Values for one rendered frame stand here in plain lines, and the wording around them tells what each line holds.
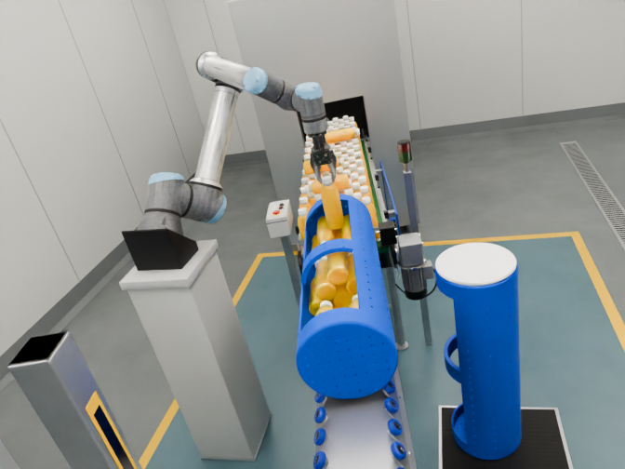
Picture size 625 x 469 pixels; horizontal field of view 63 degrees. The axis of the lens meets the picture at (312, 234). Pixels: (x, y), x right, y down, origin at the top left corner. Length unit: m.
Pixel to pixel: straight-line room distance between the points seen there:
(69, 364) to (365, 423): 0.95
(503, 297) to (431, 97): 4.60
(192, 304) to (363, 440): 0.99
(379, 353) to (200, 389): 1.24
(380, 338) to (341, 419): 0.28
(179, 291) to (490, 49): 4.82
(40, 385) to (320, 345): 0.82
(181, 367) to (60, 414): 1.67
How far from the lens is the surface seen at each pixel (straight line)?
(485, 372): 2.05
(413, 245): 2.41
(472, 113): 6.33
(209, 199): 2.28
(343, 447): 1.48
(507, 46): 6.21
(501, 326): 1.93
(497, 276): 1.83
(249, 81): 1.87
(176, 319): 2.25
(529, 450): 2.45
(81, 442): 0.83
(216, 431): 2.68
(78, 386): 0.78
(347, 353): 1.43
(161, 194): 2.20
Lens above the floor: 2.06
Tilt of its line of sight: 27 degrees down
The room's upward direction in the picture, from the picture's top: 13 degrees counter-clockwise
